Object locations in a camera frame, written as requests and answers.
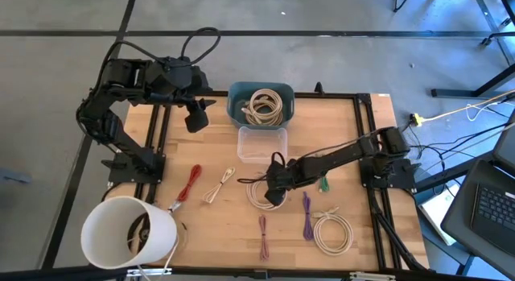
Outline black bottom frame rail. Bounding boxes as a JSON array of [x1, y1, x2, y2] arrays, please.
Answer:
[[0, 264, 515, 281]]

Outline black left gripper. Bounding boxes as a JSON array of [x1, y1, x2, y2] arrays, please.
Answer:
[[183, 97, 217, 134]]

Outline white flat box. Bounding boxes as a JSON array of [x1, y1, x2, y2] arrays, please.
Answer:
[[418, 183, 462, 247]]

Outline red short cable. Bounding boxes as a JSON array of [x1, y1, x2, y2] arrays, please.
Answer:
[[167, 163, 203, 214]]

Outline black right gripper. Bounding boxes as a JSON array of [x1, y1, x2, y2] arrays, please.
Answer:
[[264, 151, 301, 207]]

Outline beige floor cable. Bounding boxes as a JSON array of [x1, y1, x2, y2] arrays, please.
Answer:
[[422, 89, 515, 123]]

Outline black metal table frame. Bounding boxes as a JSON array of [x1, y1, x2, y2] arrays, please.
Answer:
[[134, 81, 428, 274]]

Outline black laptop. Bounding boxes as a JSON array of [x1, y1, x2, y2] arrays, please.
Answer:
[[440, 111, 515, 279]]

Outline white lamp cord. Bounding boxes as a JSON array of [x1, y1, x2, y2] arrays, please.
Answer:
[[135, 236, 180, 281]]

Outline pink short cable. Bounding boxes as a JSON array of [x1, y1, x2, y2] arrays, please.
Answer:
[[257, 215, 271, 262]]

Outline teal plastic bin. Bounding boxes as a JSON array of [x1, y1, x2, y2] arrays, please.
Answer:
[[227, 81, 296, 130]]

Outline black desk leg frame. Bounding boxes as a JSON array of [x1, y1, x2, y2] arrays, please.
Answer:
[[373, 0, 515, 99]]

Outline cream short cable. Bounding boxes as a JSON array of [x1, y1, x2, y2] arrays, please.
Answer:
[[201, 166, 237, 205]]

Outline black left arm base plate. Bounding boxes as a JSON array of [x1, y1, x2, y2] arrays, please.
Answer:
[[100, 150, 167, 186]]

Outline black cable bundle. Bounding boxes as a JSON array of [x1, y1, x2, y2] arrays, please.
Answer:
[[369, 190, 430, 273]]

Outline purple short cable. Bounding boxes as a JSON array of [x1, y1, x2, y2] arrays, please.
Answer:
[[302, 191, 315, 242]]

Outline white cylindrical lamp shade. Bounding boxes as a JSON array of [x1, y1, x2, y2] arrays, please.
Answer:
[[80, 195, 179, 271]]

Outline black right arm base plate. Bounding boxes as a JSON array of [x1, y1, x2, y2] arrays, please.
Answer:
[[359, 157, 422, 192]]

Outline clear plastic container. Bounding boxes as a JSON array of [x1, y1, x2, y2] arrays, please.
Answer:
[[237, 126, 289, 165]]

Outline black floor cables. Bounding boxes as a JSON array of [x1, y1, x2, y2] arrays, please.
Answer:
[[398, 122, 510, 163]]

